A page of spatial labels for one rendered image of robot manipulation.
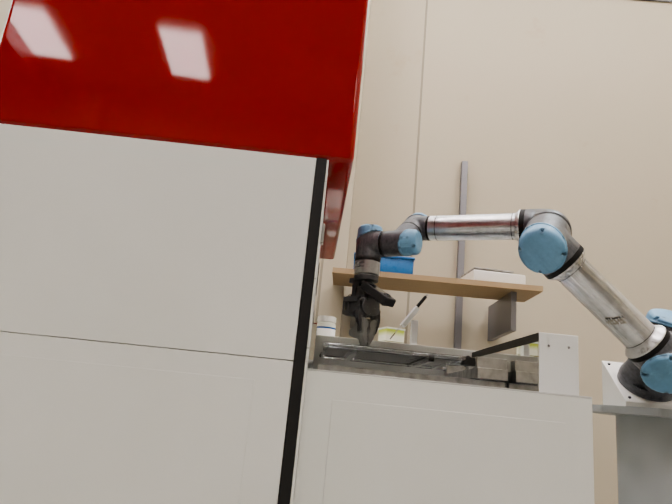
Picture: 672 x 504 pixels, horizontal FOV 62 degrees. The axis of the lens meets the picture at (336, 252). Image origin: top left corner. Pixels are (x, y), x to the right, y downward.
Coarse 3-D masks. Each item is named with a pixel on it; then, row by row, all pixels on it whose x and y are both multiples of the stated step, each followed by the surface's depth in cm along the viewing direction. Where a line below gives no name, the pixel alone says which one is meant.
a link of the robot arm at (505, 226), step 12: (420, 216) 170; (432, 216) 168; (444, 216) 166; (456, 216) 164; (468, 216) 163; (480, 216) 161; (492, 216) 159; (504, 216) 157; (516, 216) 155; (528, 216) 153; (564, 216) 147; (420, 228) 167; (432, 228) 166; (444, 228) 164; (456, 228) 163; (468, 228) 161; (480, 228) 159; (492, 228) 158; (504, 228) 156; (516, 228) 154; (432, 240) 169; (444, 240) 168; (456, 240) 167
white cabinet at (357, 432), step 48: (336, 384) 121; (384, 384) 121; (432, 384) 122; (336, 432) 118; (384, 432) 118; (432, 432) 119; (480, 432) 119; (528, 432) 120; (576, 432) 121; (336, 480) 116; (384, 480) 116; (432, 480) 117; (480, 480) 117; (528, 480) 118; (576, 480) 118
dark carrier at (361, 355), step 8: (328, 352) 163; (336, 352) 161; (344, 352) 158; (360, 352) 154; (368, 352) 152; (368, 360) 177; (376, 360) 174; (384, 360) 171; (392, 360) 169; (400, 360) 166; (408, 360) 163; (416, 360) 161; (440, 360) 154; (448, 360) 152
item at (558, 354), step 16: (544, 336) 132; (560, 336) 132; (576, 336) 132; (544, 352) 131; (560, 352) 131; (576, 352) 131; (544, 368) 130; (560, 368) 130; (576, 368) 130; (544, 384) 129; (560, 384) 129; (576, 384) 129
